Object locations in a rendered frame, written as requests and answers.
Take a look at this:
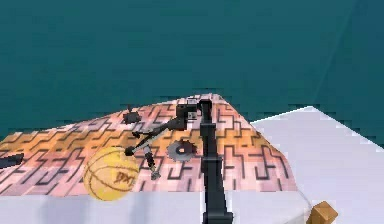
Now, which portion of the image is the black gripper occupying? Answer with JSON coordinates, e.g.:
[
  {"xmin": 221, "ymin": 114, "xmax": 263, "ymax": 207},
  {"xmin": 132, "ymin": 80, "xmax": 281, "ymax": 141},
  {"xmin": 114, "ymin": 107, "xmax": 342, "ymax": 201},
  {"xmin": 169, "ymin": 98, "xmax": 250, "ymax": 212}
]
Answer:
[{"xmin": 124, "ymin": 117, "xmax": 188, "ymax": 157}]

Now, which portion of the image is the grey toothed disc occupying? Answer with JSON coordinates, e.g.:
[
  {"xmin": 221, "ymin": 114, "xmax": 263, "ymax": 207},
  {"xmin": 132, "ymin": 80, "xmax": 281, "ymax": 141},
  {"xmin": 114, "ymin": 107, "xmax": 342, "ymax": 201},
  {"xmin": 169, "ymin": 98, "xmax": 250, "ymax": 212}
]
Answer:
[{"xmin": 166, "ymin": 139, "xmax": 198, "ymax": 164}]

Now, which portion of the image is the black flat bar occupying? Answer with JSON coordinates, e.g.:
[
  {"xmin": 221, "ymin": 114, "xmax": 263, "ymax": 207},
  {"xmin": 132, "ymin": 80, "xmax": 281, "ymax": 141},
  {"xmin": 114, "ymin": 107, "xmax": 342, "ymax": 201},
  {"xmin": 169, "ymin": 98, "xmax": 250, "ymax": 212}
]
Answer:
[{"xmin": 0, "ymin": 152, "xmax": 25, "ymax": 170}]

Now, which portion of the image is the orange black striped basketball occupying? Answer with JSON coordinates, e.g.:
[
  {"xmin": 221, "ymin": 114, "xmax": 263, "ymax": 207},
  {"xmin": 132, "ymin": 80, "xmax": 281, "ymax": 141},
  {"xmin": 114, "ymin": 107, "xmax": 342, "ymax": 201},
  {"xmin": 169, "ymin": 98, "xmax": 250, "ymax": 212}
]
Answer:
[{"xmin": 82, "ymin": 146, "xmax": 141, "ymax": 202}]

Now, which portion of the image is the orange pink patterned blanket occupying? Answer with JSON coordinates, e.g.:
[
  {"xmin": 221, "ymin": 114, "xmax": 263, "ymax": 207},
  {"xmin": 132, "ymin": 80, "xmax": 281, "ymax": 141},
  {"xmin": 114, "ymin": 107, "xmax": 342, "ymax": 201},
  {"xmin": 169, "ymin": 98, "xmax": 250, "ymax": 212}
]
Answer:
[{"xmin": 0, "ymin": 93, "xmax": 298, "ymax": 197}]

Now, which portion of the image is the small black spiky object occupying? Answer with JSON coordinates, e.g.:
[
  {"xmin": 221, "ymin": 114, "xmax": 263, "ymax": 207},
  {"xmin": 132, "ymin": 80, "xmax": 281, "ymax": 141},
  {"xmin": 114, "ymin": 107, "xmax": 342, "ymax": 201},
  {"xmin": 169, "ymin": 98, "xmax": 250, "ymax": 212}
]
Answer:
[{"xmin": 122, "ymin": 104, "xmax": 142, "ymax": 125}]

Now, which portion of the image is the brown wooden block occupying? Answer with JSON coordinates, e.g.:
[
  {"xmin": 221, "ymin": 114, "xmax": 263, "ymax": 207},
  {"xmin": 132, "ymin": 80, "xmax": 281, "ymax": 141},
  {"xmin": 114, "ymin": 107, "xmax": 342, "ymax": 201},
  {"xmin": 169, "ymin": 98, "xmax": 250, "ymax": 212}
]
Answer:
[{"xmin": 305, "ymin": 200, "xmax": 339, "ymax": 224}]

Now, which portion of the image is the grey and black rod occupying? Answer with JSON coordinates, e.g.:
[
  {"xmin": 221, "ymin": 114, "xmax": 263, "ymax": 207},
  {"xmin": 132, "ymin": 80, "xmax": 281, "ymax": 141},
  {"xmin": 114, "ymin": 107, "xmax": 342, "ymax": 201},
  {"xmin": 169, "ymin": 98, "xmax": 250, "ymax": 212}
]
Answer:
[{"xmin": 143, "ymin": 146, "xmax": 162, "ymax": 181}]

